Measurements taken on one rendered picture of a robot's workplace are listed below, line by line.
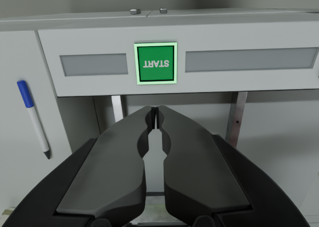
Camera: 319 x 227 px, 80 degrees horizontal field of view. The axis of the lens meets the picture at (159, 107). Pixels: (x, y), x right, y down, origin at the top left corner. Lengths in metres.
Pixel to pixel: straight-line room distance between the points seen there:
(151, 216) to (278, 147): 0.40
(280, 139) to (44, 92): 0.54
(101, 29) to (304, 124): 0.52
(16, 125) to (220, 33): 0.33
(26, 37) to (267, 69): 0.33
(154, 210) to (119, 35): 0.48
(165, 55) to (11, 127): 0.27
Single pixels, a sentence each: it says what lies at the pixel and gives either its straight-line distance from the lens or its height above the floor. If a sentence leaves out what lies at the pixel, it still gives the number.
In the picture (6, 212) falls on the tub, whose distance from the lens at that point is 0.53.
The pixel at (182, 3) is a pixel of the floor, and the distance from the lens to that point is 1.23.
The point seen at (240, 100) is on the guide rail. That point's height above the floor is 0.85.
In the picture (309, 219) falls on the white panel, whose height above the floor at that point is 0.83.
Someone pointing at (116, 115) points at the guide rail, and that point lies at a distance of 0.44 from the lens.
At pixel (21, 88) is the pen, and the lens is 0.32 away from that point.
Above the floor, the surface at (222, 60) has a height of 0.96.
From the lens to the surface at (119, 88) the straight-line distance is 0.29.
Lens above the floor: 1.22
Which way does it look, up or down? 62 degrees down
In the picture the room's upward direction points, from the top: 178 degrees clockwise
